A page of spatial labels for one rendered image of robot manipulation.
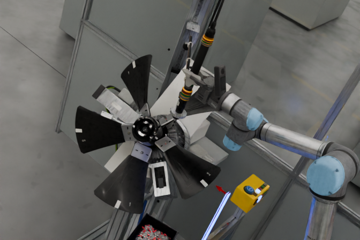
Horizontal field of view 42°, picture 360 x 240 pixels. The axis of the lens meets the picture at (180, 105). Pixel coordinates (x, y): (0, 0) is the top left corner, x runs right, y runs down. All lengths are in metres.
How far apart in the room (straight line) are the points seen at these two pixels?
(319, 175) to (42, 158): 2.38
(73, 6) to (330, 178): 3.77
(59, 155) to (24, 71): 1.09
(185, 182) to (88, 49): 1.59
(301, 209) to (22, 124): 2.20
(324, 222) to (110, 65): 1.93
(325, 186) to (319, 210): 0.11
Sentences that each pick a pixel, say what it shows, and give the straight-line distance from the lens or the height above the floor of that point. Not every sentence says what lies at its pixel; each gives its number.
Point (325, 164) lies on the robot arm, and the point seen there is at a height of 1.62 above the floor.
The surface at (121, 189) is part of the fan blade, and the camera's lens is 2.07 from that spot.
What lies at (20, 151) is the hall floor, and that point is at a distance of 3.62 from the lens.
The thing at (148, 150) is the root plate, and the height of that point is 1.12.
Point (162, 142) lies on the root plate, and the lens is 2.07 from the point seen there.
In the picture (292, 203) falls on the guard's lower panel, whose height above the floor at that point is 0.83.
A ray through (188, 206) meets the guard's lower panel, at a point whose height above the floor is 0.31.
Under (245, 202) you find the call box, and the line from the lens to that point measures 2.22.
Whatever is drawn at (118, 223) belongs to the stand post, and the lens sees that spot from 2.64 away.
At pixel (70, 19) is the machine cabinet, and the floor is 0.23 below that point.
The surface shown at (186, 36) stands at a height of 1.44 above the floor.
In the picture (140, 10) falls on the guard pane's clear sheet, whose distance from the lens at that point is 2.95.
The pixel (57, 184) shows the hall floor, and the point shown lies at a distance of 3.42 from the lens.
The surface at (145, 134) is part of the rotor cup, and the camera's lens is 2.04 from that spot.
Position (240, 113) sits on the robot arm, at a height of 1.55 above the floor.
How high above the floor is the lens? 2.43
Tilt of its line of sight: 32 degrees down
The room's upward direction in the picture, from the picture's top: 22 degrees clockwise
